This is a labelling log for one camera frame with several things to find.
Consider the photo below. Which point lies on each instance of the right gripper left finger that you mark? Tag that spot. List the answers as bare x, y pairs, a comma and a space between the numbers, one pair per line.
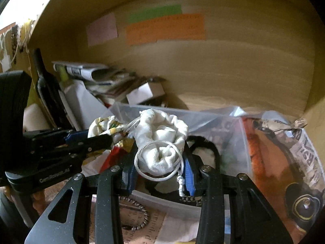
67, 217

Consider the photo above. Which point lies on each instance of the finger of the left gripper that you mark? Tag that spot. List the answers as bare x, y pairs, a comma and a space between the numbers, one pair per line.
89, 142

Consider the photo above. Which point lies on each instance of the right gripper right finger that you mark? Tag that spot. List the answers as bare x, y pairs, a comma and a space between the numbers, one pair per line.
252, 218

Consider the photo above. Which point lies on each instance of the floral patterned cloth pouch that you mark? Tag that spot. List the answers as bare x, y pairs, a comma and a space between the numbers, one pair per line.
111, 126

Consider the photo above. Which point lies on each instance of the red velvet pouch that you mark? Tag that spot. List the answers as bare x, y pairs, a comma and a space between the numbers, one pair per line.
114, 158

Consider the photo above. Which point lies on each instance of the white drawstring pouch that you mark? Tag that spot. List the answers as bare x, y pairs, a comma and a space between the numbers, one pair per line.
160, 138

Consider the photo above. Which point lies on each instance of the beige thermos mug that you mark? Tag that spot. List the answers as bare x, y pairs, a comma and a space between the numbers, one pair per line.
34, 119

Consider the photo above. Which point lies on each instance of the dark wine bottle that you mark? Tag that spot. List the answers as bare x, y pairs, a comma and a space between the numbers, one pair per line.
48, 89

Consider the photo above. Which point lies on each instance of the rolled newspaper stack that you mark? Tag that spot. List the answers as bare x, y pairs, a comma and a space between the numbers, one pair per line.
108, 83

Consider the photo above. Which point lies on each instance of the vintage print table mat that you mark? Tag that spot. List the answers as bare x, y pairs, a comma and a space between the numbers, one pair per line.
280, 159

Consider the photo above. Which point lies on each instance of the small white cardboard box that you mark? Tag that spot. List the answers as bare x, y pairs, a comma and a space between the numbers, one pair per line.
145, 92

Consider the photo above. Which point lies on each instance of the clear plastic storage box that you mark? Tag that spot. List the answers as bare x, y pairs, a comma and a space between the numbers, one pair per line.
203, 144

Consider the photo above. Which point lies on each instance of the pink sticky note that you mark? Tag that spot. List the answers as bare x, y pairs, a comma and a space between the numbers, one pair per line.
102, 30

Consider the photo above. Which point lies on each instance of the green sticky note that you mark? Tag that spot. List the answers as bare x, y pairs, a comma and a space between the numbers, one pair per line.
155, 12

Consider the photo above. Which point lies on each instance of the orange sticky note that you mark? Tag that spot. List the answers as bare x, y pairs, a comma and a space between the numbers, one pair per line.
171, 27

